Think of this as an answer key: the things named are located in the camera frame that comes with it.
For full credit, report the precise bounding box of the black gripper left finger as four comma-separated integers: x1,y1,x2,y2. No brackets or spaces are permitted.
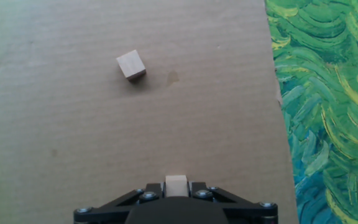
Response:
74,182,167,223

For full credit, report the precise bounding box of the painted landscape print cloth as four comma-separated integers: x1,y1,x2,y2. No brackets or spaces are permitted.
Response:
0,0,358,224

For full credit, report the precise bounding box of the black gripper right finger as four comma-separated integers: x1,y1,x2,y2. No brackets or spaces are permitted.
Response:
186,182,278,223

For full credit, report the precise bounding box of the small wooden cube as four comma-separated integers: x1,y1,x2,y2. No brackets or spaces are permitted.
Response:
165,174,188,198
116,49,147,82

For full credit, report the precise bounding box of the brown cardboard sheet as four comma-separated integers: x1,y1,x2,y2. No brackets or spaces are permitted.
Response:
0,0,300,224

